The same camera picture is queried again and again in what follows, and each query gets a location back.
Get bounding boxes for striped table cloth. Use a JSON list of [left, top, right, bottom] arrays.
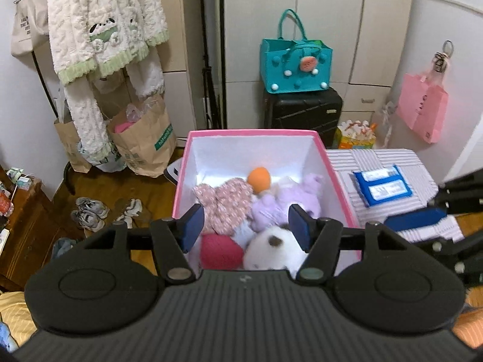
[[326, 148, 465, 244]]

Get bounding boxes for purple Kuromi plush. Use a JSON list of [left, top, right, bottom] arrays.
[[247, 173, 325, 232]]

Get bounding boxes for cream fleece pajama pants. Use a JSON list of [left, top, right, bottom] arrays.
[[64, 47, 165, 166]]

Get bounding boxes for wooden nightstand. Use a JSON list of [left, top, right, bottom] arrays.
[[1, 177, 57, 292]]

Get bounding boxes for teal felt handbag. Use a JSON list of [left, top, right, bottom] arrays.
[[260, 8, 332, 94]]

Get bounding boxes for black suitcase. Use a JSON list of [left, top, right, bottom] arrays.
[[264, 87, 343, 148]]

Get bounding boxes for orange plush ball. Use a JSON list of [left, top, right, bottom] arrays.
[[246, 167, 271, 195]]

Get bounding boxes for canvas tote bag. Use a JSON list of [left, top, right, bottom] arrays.
[[10, 0, 48, 57]]

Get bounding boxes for pink floral fabric bow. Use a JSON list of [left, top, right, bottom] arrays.
[[193, 178, 253, 236]]

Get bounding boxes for brown paper bag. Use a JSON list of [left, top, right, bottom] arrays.
[[107, 95, 177, 178]]

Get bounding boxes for cream fleece pajama jacket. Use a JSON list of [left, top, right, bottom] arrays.
[[47, 0, 169, 85]]

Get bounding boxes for blue wet wipes pack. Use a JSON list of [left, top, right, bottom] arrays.
[[353, 165, 413, 208]]

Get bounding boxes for beige wardrobe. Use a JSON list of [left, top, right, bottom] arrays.
[[150, 0, 416, 137]]

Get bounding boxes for pink storage box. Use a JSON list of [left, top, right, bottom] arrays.
[[172, 128, 364, 276]]

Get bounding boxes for colourful gift bag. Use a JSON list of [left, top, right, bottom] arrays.
[[333, 120, 377, 150]]

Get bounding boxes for red strawberry plush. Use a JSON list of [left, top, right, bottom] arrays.
[[200, 234, 244, 271]]

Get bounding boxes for white fluffy cat plush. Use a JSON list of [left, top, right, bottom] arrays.
[[243, 226, 308, 277]]

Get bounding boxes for pink paper bag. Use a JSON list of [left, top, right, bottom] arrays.
[[396, 74, 449, 144]]

